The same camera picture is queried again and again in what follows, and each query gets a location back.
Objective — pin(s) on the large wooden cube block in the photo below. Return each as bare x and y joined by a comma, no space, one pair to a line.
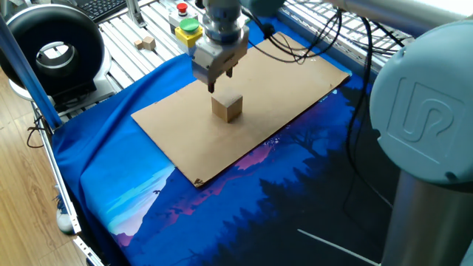
227,107

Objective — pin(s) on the small wooden cube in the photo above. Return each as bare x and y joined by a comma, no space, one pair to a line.
149,43

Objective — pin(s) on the silver Schunk gripper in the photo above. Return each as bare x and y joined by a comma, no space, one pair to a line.
218,59

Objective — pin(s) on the blue pole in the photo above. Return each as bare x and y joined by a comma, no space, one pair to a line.
29,74

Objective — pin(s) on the tiny wooden cube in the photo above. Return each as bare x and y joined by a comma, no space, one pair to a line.
138,45

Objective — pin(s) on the blue forest print cloth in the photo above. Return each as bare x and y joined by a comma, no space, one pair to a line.
129,166

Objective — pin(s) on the yellow box green button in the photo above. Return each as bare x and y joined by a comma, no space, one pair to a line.
188,35

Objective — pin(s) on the aluminium post with foot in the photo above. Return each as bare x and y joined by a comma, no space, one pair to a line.
135,13

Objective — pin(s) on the white sneaker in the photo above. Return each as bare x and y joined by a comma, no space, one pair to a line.
64,221

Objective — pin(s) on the aluminium table rail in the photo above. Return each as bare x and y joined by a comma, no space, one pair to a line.
332,44

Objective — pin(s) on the black keyboard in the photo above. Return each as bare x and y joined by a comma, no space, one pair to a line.
103,9

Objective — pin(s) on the silver side rail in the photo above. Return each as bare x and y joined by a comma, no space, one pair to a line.
55,162

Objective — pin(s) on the white zip tie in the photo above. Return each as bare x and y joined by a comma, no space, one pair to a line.
338,247

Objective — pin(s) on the brown cardboard sheet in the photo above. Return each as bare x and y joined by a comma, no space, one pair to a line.
258,111

